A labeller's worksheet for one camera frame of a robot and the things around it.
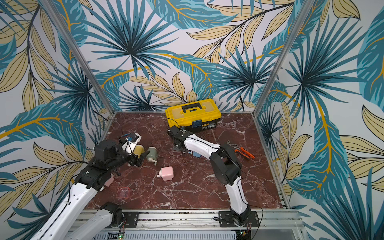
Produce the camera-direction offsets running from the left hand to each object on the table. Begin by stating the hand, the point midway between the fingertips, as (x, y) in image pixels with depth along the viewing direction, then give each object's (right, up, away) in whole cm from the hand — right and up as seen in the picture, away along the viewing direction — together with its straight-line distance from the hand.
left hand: (140, 148), depth 73 cm
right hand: (+18, -2, +21) cm, 28 cm away
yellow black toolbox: (+29, +18, +24) cm, 42 cm away
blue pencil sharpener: (+27, -7, +21) cm, 35 cm away
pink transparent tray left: (-12, -25, +8) cm, 29 cm away
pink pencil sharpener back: (+12, -15, +8) cm, 21 cm away
